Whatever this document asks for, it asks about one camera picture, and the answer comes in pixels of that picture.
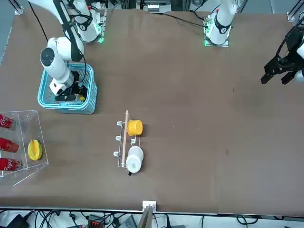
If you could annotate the aluminium corner post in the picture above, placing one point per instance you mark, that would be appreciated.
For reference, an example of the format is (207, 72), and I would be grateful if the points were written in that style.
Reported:
(19, 10)
(291, 16)

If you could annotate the yellow green starfruit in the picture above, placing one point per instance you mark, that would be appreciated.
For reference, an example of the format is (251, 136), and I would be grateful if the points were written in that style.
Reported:
(35, 150)

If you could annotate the red drink bottle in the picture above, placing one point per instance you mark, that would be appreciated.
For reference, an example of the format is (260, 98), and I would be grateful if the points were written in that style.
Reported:
(7, 122)
(9, 164)
(9, 145)

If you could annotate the large black power brick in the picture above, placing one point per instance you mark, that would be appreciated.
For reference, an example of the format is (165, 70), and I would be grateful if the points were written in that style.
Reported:
(17, 222)

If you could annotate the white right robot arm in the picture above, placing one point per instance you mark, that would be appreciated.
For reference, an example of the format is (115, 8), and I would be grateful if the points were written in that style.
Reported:
(57, 66)

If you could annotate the light blue plastic basket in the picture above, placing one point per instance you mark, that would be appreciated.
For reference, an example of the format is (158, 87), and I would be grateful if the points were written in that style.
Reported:
(90, 104)

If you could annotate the orange black hub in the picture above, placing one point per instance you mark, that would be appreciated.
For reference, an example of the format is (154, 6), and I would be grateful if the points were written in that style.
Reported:
(96, 223)

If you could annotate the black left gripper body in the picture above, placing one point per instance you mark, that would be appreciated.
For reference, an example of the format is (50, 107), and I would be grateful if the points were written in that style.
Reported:
(294, 40)

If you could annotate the grey socket block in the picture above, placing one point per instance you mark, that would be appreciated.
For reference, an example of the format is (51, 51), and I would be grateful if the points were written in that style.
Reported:
(153, 7)

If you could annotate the clear acrylic rack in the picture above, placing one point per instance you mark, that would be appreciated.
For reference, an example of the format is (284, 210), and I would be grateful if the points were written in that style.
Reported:
(31, 118)

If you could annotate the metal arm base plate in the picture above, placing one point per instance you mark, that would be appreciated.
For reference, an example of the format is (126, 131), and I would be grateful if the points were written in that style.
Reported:
(102, 14)
(225, 44)

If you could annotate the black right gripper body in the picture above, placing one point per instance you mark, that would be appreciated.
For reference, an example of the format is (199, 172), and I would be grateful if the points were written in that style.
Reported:
(77, 82)

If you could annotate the white cup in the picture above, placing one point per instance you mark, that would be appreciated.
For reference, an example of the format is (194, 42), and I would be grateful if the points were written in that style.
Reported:
(134, 161)

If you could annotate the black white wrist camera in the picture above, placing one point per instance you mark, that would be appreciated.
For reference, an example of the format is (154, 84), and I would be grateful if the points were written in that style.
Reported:
(65, 97)

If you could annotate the yellow plastic cup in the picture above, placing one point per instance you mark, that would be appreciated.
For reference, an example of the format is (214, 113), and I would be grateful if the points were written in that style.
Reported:
(135, 128)

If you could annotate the aluminium camera post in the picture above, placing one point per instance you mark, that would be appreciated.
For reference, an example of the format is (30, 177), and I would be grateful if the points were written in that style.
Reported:
(149, 205)

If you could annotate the yellow lemon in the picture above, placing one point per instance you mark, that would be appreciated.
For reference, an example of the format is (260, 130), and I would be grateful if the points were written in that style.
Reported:
(82, 97)

